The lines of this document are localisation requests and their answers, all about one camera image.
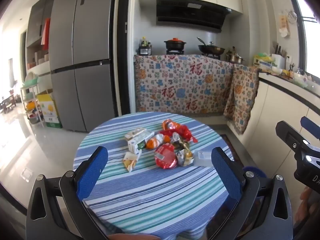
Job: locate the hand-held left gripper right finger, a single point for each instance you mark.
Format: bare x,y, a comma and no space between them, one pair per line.
225,172

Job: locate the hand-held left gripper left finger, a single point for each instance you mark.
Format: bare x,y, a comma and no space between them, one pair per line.
92,170

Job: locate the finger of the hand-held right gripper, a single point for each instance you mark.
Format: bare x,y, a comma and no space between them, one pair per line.
290,136
310,130

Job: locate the blue plastic basket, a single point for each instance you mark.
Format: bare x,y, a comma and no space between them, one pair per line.
257,172

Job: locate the gold foil wrapper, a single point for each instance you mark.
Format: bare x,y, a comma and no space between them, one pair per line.
185,158

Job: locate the green white milk carton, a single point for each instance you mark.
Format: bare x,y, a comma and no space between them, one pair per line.
137,140

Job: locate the red snack packet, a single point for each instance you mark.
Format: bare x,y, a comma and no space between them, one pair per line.
166,157

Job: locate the orange soda can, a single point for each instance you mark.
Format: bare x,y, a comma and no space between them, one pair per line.
152,143

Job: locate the hexagon patterned rug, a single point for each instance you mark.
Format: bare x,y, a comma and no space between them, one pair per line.
231,147

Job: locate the clear plastic box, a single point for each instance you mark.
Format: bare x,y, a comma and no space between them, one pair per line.
202,158

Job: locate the cream lower cabinet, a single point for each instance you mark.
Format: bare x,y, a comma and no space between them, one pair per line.
275,105

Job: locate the yellow white snack packet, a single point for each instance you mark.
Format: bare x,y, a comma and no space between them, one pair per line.
130,161

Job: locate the white bowl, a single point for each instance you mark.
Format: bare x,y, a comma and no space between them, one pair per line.
300,80

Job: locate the brown crumpled wrapper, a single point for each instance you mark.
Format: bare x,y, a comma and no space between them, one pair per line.
181,143

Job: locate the red crumpled plastic bag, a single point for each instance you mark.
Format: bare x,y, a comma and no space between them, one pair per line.
183,132

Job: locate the small patterned cloth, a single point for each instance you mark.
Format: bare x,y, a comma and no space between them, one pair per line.
241,100

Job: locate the blue striped tablecloth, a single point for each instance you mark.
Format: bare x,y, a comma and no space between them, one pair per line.
150,192

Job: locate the yellow cardboard box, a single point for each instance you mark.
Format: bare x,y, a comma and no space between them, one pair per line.
50,112

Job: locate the window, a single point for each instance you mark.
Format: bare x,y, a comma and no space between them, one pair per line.
311,55

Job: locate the white knife block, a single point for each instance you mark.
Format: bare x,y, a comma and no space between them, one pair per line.
278,61

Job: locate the yellow green packet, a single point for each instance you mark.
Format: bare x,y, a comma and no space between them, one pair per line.
262,61

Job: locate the white storage rack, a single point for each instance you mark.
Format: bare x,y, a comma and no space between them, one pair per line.
31,105

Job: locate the steel pot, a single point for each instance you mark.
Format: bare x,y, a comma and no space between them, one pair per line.
235,58

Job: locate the large patterned cloth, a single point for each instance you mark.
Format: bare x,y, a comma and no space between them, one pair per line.
180,87

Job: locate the grey refrigerator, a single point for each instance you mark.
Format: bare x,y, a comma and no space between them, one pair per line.
82,55

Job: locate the black wok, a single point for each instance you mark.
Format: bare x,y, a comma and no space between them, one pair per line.
211,49

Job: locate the black gas stove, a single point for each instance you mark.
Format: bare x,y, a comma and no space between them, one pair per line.
175,52

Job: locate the condiment bottle rack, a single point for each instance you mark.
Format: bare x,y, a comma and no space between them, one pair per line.
145,47

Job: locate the black pot orange lid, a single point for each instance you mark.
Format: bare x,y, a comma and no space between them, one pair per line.
175,45

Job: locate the red hanging bag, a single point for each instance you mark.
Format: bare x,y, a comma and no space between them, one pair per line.
46,35

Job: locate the black range hood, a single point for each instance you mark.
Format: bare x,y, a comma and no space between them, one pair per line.
190,15

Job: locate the grey shelf unit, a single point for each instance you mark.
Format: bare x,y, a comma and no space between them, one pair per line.
37,17

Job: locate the wall hung kitchen items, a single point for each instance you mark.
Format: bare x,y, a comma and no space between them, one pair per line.
283,25

